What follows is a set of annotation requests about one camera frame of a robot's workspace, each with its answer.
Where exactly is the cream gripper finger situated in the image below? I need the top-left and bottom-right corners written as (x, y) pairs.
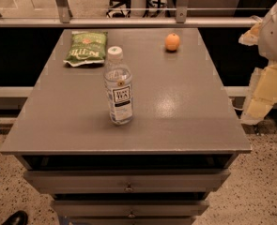
top-left (239, 22), bottom-right (261, 46)
top-left (240, 62), bottom-right (277, 125)

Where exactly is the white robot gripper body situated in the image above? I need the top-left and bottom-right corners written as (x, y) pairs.
top-left (258, 2), bottom-right (277, 61)

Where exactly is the green jalapeno chip bag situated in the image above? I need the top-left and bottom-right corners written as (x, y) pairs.
top-left (64, 31), bottom-right (107, 68)

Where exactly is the clear plastic tea bottle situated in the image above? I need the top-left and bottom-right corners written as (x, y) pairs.
top-left (103, 46), bottom-right (133, 125)

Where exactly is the orange fruit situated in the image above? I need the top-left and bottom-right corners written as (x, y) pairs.
top-left (164, 33), bottom-right (180, 52)

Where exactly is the black office chair base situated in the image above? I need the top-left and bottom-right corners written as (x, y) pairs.
top-left (106, 0), bottom-right (166, 18)

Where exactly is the upper grey drawer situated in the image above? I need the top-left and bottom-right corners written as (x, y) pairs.
top-left (23, 170), bottom-right (230, 194)

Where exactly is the grey drawer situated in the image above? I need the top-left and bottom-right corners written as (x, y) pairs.
top-left (52, 200), bottom-right (208, 218)
top-left (23, 170), bottom-right (230, 194)

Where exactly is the metal railing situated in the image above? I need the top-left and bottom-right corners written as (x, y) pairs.
top-left (0, 0), bottom-right (271, 29)

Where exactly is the lower grey drawer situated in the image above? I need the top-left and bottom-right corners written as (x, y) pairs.
top-left (52, 200), bottom-right (208, 218)

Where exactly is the black shoe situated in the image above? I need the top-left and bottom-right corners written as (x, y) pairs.
top-left (1, 210), bottom-right (28, 225)

